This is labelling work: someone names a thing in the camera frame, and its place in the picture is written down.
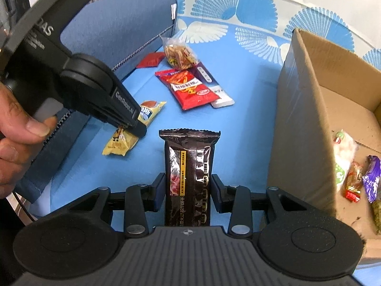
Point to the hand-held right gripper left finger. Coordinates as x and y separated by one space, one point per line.
159 193

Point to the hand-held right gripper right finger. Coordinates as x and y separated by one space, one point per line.
216 195

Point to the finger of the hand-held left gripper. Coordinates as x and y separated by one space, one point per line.
128 110

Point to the yellow snack packet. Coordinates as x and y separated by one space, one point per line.
122 146

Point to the dark brown cracker packet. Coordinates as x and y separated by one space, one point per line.
190 166

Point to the small red packet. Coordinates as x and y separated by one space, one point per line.
150 59

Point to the red snack packet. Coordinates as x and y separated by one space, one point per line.
187 91

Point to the clear bag of fried sticks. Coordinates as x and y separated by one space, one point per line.
178 53

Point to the purple and white packet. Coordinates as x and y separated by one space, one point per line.
221 96

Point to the cardboard box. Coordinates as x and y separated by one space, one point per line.
300 143

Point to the white and green cracker packet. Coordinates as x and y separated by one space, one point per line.
342 155

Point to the small red-ended candy packet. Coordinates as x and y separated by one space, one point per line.
354 181

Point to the purple candy packet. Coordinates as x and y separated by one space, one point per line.
373 178

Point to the clear grain crisp packet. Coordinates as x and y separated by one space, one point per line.
377 217

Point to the person's left hand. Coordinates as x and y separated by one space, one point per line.
15 131

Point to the blue fan-print blanket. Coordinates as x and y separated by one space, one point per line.
247 74

